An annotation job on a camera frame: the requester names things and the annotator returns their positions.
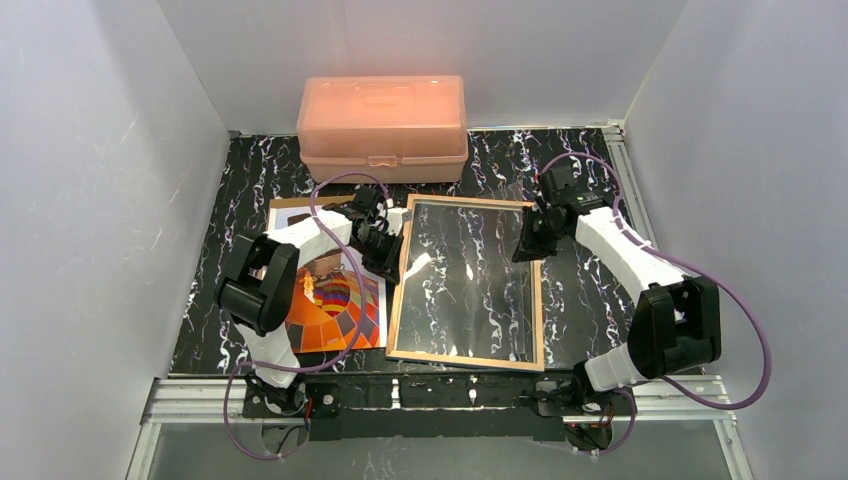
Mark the hot air balloon photo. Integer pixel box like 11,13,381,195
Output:
284,230,388,353

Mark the clear acrylic frame sheet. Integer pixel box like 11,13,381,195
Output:
394,184,539,364

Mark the blue wooden picture frame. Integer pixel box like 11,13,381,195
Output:
385,193,547,374

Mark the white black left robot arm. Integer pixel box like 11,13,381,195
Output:
215,187,409,388

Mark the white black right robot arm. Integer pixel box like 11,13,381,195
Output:
512,167,722,399

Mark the brown cardboard backing board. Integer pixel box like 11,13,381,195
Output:
266,195,359,233

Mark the translucent pink plastic storage box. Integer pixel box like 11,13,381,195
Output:
296,75,469,184

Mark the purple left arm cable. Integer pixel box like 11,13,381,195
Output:
222,172,393,463

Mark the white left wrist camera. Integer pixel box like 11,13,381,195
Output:
385,207,411,236

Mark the aluminium right side rail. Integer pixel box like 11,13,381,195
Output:
601,124,657,247

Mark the aluminium front mounting rail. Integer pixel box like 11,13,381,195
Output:
142,372,737,424

